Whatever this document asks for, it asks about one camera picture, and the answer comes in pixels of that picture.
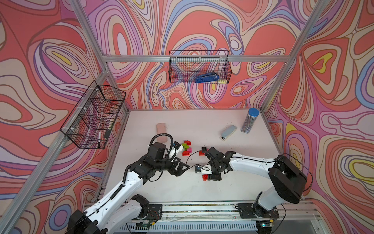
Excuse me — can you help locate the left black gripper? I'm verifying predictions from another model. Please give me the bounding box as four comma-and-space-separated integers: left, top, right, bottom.
154, 155, 190, 176

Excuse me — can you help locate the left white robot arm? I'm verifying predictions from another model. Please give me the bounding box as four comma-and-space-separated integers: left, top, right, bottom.
66, 135, 189, 234

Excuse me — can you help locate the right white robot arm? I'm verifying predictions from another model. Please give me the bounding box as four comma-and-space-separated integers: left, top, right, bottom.
200, 147, 307, 219

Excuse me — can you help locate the grey small case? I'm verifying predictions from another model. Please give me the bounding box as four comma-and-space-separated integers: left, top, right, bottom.
220, 125, 237, 141

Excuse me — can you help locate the pink plastic case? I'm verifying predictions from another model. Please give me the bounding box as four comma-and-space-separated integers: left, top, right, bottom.
156, 123, 168, 143

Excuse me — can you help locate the blue capped clear cylinder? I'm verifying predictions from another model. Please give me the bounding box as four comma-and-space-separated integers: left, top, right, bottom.
241, 108, 260, 134

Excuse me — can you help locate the black marker in basket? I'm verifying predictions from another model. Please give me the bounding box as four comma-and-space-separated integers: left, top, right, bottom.
97, 131, 101, 149

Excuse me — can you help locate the blue object in basket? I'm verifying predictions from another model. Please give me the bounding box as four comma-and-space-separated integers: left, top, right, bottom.
195, 73, 220, 83

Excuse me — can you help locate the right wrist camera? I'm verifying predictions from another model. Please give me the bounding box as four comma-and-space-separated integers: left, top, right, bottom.
194, 165, 212, 175

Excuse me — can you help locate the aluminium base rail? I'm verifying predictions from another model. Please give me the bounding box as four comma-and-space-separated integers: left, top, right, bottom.
72, 200, 328, 234

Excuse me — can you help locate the black wire basket left wall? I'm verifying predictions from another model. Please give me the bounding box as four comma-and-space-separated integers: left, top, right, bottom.
60, 81, 126, 150

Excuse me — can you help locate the black wire basket wall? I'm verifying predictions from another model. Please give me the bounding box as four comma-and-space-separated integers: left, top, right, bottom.
168, 49, 232, 84
60, 81, 126, 150

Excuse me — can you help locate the black wire basket back wall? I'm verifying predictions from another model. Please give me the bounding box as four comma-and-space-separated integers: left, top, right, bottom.
168, 49, 232, 84

